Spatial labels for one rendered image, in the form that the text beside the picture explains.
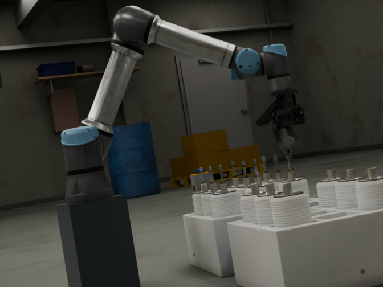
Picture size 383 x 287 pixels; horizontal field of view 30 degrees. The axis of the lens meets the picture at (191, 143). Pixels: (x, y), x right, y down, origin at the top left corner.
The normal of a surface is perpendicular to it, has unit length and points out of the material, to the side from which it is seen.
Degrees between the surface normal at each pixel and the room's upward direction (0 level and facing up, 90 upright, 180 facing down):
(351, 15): 90
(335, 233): 90
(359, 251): 90
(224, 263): 90
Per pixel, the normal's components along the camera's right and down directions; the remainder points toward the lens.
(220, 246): 0.25, -0.06
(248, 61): -0.04, 0.00
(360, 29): -0.90, 0.14
